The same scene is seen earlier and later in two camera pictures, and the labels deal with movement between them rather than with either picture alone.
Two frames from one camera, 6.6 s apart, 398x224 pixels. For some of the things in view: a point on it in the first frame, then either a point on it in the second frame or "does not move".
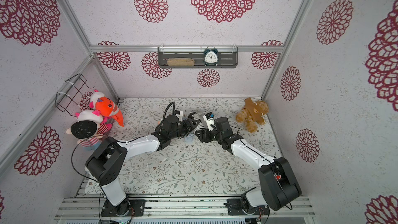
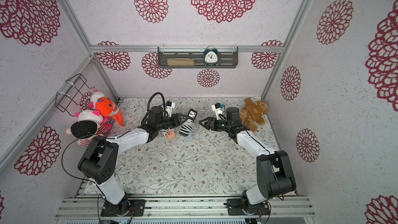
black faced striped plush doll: [89, 128] does not move
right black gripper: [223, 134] -> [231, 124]
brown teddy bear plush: [253, 113] does not move
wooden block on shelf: [180, 62] does not move
